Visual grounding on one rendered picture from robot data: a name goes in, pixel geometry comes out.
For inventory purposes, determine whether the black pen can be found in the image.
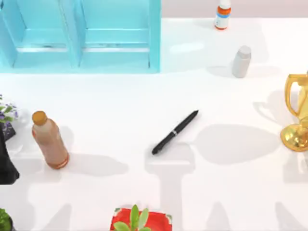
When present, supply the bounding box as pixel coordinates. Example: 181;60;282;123
151;109;200;156

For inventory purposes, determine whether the light blue rack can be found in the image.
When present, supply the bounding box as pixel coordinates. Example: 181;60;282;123
0;0;161;75

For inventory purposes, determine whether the grey bottle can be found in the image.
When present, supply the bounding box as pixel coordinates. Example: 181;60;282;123
231;45;252;79

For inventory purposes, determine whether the succulent in red pot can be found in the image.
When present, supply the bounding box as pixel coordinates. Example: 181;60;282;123
110;204;173;231

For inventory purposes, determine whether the brown bottle with orange cap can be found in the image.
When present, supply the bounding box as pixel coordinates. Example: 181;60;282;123
31;110;70;170

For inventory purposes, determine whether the orange and white bottle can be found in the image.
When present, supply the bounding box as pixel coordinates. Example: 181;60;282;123
214;0;232;31

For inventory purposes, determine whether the gold trophy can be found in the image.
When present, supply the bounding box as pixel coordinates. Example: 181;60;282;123
280;71;308;153

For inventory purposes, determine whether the purple flower plant pot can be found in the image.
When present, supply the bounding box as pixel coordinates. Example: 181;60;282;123
0;94;19;141

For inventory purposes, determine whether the green plant in dark pot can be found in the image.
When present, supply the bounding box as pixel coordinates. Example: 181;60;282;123
0;208;15;231

